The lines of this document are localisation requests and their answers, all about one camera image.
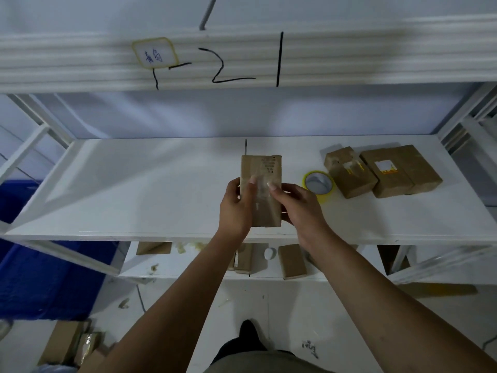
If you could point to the person's left hand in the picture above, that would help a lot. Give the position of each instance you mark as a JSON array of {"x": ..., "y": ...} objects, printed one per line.
[{"x": 235, "y": 213}]

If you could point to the person's right hand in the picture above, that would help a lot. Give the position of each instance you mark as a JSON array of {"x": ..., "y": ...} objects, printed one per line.
[{"x": 304, "y": 215}]

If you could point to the yellow tape roll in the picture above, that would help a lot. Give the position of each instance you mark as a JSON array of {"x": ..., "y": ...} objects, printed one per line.
[{"x": 324, "y": 196}]

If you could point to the cardboard box with printed label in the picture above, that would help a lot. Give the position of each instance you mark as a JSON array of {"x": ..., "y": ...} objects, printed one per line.
[{"x": 268, "y": 209}]

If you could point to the labelled box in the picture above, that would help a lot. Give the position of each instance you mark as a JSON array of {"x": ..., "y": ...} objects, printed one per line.
[{"x": 355, "y": 182}]

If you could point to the cardboard box with white label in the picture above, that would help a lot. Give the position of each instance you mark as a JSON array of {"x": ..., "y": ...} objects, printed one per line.
[{"x": 388, "y": 182}]

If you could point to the white metal shelving rack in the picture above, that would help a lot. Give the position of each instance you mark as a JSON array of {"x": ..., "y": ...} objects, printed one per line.
[{"x": 136, "y": 190}]

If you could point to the plain brown cardboard box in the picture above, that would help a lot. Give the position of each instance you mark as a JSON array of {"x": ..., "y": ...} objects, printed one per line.
[{"x": 419, "y": 168}]

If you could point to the person's left forearm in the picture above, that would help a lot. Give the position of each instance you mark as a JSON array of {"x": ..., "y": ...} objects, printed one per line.
[{"x": 174, "y": 318}]

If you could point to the person's right forearm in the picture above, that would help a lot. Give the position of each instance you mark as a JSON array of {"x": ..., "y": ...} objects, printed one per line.
[{"x": 388, "y": 306}]

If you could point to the person's black left shoe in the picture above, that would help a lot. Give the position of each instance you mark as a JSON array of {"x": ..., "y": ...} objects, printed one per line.
[{"x": 247, "y": 330}]

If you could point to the person's dark trousers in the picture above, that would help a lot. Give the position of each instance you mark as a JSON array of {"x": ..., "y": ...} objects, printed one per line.
[{"x": 240, "y": 349}]

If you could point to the person's olive shirt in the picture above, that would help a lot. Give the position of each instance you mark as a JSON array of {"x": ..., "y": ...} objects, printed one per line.
[{"x": 268, "y": 364}]

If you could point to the large floor cardboard box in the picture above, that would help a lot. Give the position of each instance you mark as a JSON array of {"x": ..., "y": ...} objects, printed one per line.
[{"x": 62, "y": 342}]

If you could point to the small white round cap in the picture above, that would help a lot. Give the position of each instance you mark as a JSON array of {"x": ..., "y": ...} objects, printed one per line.
[{"x": 270, "y": 253}]

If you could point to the yellow-edged white sticker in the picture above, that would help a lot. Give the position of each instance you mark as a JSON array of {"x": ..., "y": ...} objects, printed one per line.
[{"x": 155, "y": 53}]

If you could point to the plastic-wrapped floor packet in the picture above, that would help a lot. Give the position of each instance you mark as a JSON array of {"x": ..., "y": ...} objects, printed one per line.
[{"x": 88, "y": 347}]

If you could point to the blue plastic crate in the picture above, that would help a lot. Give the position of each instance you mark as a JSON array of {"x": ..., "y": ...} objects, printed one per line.
[{"x": 42, "y": 283}]

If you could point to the white plastic bag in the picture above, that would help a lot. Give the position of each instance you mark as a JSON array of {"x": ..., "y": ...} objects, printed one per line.
[{"x": 54, "y": 369}]

